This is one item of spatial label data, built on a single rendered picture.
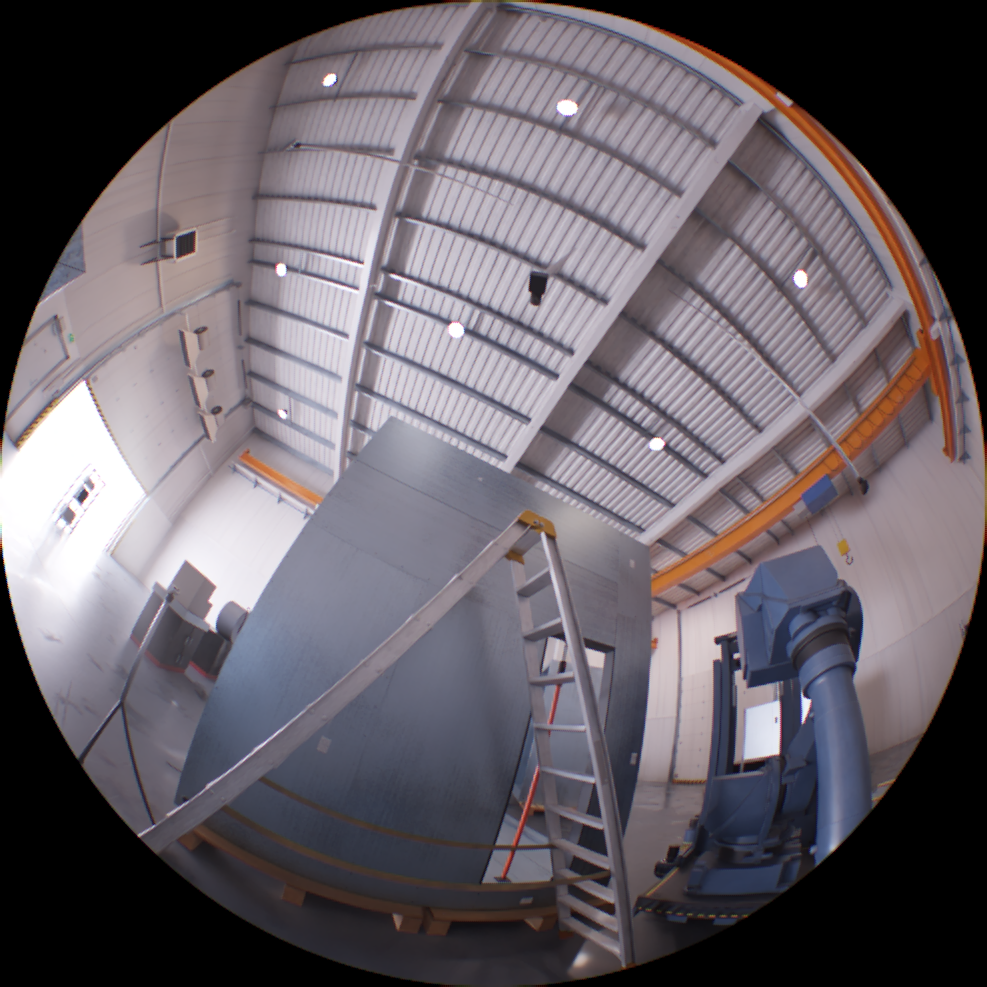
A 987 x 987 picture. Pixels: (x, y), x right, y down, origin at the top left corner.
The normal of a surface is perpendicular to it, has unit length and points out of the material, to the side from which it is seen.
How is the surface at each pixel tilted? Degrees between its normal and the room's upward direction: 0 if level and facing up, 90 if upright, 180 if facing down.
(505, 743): 90
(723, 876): 90
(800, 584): 69
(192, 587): 90
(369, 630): 90
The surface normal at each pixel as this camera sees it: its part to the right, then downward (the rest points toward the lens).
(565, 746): 0.06, -0.68
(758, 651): -0.43, -0.87
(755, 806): -0.56, -0.66
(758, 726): -0.89, -0.44
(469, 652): 0.39, -0.56
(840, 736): -0.65, -0.76
